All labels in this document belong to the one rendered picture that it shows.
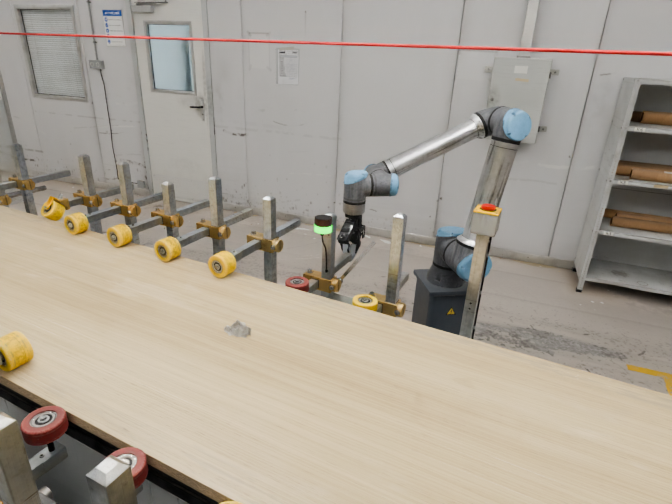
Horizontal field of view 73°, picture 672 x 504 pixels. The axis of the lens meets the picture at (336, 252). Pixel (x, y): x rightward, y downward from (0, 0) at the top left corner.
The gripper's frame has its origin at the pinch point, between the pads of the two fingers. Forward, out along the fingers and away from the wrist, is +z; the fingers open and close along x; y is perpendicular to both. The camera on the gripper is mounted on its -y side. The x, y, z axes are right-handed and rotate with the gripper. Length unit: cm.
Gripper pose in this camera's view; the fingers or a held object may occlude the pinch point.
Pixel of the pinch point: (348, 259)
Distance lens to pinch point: 191.8
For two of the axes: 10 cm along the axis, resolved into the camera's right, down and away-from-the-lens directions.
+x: -8.9, -2.1, 4.0
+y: 4.5, -3.4, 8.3
